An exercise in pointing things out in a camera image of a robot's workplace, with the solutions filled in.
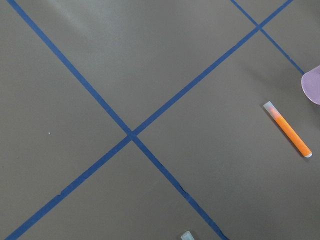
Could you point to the green highlighter pen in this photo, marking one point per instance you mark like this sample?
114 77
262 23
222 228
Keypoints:
187 236

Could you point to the orange highlighter pen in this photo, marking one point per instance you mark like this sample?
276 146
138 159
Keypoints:
288 130

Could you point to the pink mesh pen holder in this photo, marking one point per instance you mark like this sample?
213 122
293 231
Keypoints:
310 83

